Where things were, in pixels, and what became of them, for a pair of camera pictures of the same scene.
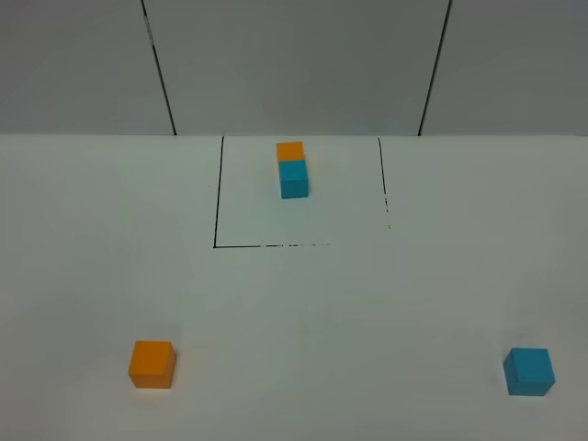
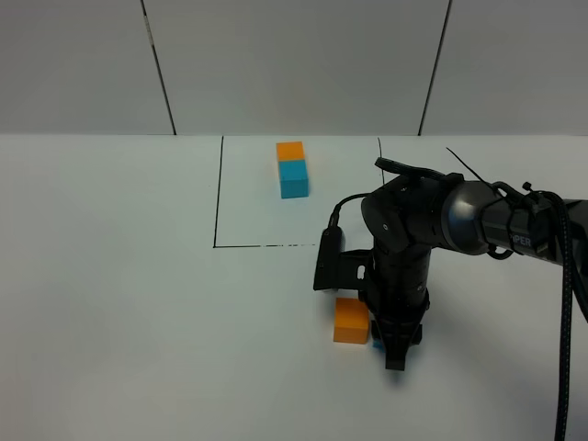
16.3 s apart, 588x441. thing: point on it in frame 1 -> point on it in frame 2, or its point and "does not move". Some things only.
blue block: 528,371 -> 377,344
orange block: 152,365 -> 351,321
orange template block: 289,152 does not move
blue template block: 293,179 does not move
